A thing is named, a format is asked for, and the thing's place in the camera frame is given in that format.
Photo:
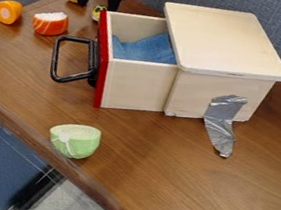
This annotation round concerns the yellow turtle toy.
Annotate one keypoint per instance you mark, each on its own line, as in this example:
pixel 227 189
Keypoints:
pixel 98 12

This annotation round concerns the drawer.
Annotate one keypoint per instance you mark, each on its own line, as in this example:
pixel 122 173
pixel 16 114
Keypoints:
pixel 127 76

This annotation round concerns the toy salmon sushi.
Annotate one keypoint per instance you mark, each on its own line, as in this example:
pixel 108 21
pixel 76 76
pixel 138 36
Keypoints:
pixel 50 23

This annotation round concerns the blue cloth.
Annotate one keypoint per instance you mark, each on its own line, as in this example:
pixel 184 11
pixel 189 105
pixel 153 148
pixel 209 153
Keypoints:
pixel 146 48

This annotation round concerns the orange toy half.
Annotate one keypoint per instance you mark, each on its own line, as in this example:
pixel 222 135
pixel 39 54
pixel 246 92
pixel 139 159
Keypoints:
pixel 7 11

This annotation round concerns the cabinet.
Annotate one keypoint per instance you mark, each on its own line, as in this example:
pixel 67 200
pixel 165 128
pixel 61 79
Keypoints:
pixel 223 46

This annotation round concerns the green toy cabbage half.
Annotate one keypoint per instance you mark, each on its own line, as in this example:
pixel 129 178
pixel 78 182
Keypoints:
pixel 74 140

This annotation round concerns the grey duct tape strip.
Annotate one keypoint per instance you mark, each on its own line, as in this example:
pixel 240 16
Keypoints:
pixel 222 120

